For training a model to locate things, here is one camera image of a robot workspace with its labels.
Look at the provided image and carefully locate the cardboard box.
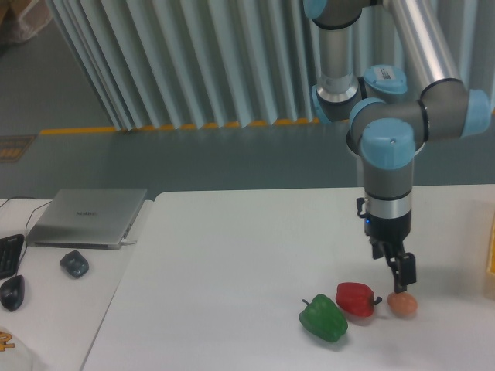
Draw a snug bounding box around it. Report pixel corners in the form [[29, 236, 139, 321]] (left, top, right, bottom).
[[1, 0, 53, 46]]

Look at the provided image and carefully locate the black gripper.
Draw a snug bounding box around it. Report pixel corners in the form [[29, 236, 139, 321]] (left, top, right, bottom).
[[364, 213, 417, 293]]

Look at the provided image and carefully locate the green bell pepper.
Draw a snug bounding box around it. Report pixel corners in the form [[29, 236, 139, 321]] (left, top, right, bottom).
[[299, 294, 348, 342]]

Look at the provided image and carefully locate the dark earbuds case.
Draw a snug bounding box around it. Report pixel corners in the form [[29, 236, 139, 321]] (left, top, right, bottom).
[[60, 250, 90, 279]]

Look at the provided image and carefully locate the black computer mouse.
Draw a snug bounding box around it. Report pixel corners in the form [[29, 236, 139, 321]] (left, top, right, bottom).
[[1, 274, 25, 312]]

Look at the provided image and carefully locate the black thin cable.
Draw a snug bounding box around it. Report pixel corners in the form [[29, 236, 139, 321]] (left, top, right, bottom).
[[0, 196, 53, 277]]

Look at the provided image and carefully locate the brown egg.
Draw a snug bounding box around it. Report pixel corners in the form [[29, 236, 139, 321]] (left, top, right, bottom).
[[387, 292, 418, 318]]

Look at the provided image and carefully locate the silver closed laptop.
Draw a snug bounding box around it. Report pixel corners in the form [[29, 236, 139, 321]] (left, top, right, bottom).
[[26, 189, 147, 250]]

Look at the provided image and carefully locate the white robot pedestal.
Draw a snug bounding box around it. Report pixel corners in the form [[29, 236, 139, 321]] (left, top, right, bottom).
[[346, 131, 364, 187]]

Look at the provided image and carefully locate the red bell pepper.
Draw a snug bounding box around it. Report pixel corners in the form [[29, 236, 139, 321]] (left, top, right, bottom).
[[336, 282, 383, 318]]

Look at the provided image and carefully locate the white cap orange logo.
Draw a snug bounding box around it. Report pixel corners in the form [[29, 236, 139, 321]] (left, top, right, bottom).
[[1, 326, 46, 371]]

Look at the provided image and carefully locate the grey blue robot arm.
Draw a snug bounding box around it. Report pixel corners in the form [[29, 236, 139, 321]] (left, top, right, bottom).
[[303, 1, 491, 293]]

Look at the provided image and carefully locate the black keyboard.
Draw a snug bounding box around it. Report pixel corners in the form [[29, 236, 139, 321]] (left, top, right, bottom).
[[0, 234, 25, 279]]

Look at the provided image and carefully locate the corrugated white partition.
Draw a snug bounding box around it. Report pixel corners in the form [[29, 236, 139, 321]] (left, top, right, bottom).
[[48, 1, 494, 141]]

